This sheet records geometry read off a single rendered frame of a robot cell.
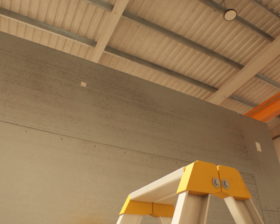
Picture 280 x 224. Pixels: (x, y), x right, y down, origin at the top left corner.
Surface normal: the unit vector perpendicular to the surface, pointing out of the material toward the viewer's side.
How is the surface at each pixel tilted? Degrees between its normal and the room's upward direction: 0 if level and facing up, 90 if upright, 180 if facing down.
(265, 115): 90
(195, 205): 88
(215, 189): 90
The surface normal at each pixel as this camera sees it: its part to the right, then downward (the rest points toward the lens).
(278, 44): -0.89, -0.25
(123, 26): 0.03, 0.80
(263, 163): 0.46, -0.48
